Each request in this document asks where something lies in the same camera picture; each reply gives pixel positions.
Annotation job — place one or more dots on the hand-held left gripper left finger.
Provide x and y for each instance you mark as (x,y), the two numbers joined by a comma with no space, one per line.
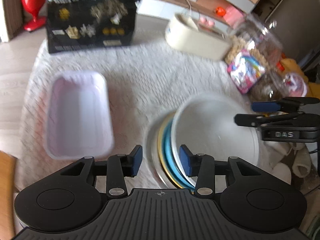
(136,160)

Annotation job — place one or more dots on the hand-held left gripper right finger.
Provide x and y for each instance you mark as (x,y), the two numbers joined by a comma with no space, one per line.
(185,160)

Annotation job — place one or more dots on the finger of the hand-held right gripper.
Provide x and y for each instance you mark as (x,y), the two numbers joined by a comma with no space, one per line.
(262,106)
(250,120)

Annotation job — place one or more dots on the white bowl yellow rim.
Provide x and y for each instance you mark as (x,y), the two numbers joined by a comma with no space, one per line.
(162,152)

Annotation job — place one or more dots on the white bowl black rim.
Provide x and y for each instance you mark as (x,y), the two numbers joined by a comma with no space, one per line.
(215,135)

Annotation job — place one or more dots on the white rectangular dish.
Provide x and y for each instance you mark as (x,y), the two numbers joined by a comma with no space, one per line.
(77,115)

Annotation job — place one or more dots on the beige cloth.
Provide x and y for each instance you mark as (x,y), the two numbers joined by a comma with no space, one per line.
(287,160)

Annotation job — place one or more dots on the clear jar with dark contents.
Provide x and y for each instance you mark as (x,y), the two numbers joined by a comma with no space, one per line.
(296,85)

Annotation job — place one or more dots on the colourful candy packet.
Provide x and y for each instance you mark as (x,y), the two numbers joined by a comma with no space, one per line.
(246,67)

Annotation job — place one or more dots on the yellow plush toy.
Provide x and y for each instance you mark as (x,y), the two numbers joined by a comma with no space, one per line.
(292,65)

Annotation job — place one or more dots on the clear plastic snack jar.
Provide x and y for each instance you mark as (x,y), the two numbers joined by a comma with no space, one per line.
(265,42)

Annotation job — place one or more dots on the white lace tablecloth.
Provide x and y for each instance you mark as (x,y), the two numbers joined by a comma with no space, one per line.
(140,80)

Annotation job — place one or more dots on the pink paper box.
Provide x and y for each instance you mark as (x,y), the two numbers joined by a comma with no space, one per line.
(233,15)

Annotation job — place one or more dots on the grey cabinet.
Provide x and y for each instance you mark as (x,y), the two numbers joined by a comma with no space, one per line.
(295,12)

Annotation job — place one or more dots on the orange round toy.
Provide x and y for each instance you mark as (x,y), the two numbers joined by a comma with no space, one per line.
(220,10)

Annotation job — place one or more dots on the wooden board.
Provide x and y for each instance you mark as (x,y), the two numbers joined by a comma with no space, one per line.
(6,192)

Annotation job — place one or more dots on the white box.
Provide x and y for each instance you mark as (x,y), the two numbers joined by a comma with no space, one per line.
(155,7)

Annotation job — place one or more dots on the black printed box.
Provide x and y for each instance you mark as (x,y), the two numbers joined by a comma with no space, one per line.
(82,12)

